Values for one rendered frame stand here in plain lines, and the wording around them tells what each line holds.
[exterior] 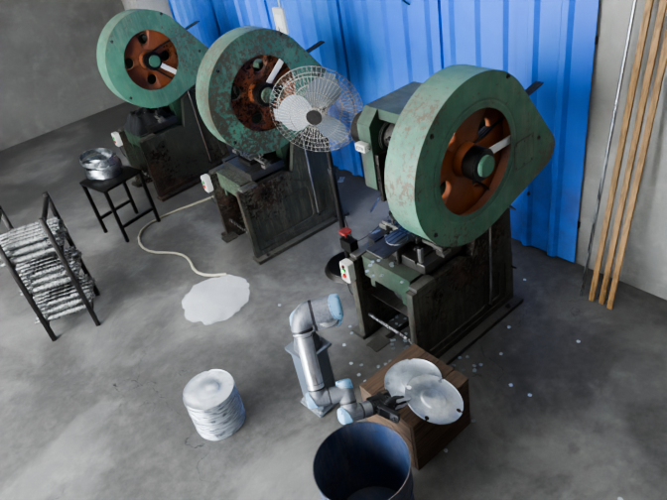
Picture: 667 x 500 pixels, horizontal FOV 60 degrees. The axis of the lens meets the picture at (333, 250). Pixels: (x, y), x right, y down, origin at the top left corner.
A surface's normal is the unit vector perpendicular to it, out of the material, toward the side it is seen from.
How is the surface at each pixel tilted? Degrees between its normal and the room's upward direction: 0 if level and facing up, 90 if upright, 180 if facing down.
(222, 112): 90
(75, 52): 90
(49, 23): 90
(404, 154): 65
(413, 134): 50
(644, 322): 0
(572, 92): 90
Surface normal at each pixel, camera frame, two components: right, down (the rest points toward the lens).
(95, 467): -0.16, -0.81
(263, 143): 0.61, 0.37
